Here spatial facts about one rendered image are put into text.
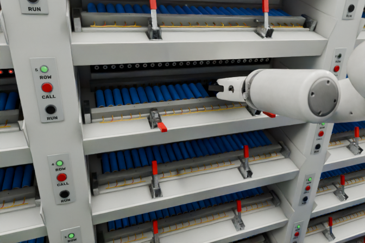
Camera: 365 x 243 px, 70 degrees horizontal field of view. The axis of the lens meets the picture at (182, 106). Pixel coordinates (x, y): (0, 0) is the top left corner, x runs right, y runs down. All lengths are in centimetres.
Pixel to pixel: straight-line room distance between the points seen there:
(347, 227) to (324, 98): 98
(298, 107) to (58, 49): 41
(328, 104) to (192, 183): 42
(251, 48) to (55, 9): 41
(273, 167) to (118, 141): 48
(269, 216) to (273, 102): 58
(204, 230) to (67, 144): 51
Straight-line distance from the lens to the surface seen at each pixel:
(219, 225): 91
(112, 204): 70
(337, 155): 103
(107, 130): 59
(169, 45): 55
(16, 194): 73
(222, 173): 78
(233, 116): 68
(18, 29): 53
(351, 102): 51
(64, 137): 58
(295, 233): 108
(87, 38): 54
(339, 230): 134
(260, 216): 98
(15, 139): 62
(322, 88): 44
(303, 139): 86
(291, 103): 44
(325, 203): 113
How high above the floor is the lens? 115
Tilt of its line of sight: 21 degrees down
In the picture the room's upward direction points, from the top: 2 degrees clockwise
